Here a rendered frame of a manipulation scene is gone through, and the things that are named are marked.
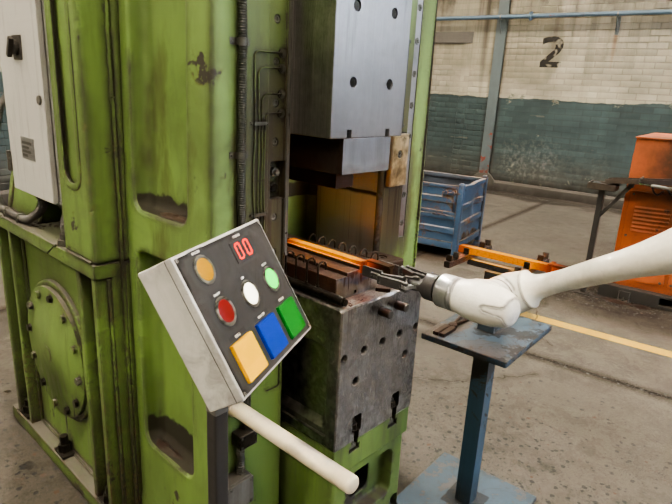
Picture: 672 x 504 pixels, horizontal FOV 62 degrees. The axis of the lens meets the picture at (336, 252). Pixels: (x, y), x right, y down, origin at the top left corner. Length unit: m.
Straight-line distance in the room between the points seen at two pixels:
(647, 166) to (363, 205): 3.21
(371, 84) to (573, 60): 7.66
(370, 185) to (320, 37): 0.60
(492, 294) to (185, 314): 0.73
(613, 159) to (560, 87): 1.30
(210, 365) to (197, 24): 0.78
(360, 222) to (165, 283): 1.04
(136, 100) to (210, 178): 0.41
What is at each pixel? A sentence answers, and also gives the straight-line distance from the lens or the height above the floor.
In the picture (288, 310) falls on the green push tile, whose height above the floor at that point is 1.03.
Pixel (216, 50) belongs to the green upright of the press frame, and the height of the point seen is 1.56.
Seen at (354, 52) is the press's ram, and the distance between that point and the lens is 1.48.
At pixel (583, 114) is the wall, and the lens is 9.02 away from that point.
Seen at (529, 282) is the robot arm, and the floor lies 1.04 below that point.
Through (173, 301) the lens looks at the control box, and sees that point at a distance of 1.01.
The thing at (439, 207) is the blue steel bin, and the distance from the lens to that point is 5.26.
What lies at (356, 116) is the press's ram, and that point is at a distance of 1.50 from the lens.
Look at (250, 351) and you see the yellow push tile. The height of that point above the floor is 1.02.
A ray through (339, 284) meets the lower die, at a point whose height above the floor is 0.96.
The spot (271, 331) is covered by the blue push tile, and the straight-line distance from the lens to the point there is 1.13.
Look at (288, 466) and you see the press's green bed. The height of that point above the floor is 0.31.
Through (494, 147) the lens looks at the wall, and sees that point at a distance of 9.43.
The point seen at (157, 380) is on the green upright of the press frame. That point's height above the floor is 0.55.
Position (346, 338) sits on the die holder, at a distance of 1.56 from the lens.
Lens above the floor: 1.49
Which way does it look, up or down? 16 degrees down
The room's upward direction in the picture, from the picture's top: 3 degrees clockwise
